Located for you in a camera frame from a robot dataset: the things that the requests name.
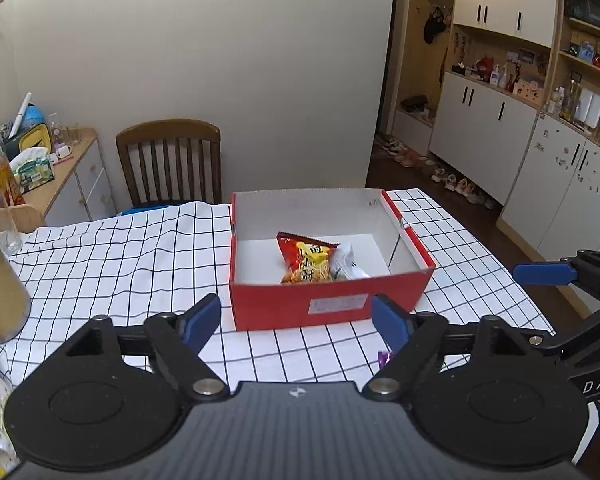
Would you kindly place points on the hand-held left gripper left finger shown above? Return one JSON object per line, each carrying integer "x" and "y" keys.
{"x": 200, "y": 322}

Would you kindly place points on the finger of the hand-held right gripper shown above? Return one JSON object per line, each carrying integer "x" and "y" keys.
{"x": 545, "y": 272}
{"x": 585, "y": 327}

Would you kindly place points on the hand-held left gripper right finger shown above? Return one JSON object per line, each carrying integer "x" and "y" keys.
{"x": 387, "y": 317}

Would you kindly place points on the red cardboard box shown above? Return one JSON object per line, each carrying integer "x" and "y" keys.
{"x": 290, "y": 305}

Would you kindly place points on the purple snack packet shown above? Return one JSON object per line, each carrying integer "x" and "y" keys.
{"x": 384, "y": 359}

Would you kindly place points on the white snack packet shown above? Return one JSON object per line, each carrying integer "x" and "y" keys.
{"x": 347, "y": 262}

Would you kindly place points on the black checked white tablecloth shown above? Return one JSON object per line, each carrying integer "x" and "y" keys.
{"x": 130, "y": 260}

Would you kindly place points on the red and yellow snack packet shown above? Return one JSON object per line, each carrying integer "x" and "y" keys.
{"x": 305, "y": 260}

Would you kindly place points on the row of shoes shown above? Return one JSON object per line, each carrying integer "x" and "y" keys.
{"x": 445, "y": 177}

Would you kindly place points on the brown wooden chair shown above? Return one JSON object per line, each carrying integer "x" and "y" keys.
{"x": 170, "y": 160}

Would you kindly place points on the white flat panels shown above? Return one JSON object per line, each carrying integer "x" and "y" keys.
{"x": 591, "y": 109}

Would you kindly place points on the grey wooden sideboard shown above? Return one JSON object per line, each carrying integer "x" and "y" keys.
{"x": 87, "y": 180}

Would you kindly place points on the gold thermos jug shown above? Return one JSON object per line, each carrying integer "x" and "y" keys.
{"x": 0, "y": 295}

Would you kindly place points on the clear drinking glass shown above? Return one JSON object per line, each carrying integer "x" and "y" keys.
{"x": 2, "y": 230}

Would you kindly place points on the green tissue box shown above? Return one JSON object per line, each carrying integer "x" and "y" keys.
{"x": 32, "y": 172}

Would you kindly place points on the group of small clear glasses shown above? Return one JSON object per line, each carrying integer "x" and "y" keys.
{"x": 65, "y": 130}

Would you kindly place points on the yellow drink bottle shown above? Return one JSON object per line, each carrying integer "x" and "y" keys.
{"x": 5, "y": 180}

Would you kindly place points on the yellow and black bag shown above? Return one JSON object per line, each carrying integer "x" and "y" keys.
{"x": 27, "y": 142}

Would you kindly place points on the blue round container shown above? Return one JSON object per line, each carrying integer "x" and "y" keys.
{"x": 34, "y": 116}

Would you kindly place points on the black hanging bag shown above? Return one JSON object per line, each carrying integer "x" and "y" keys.
{"x": 435, "y": 27}

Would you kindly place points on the white stick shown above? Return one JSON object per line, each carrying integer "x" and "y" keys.
{"x": 20, "y": 115}

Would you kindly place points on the white wall cabinet unit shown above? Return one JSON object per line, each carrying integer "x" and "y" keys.
{"x": 485, "y": 125}

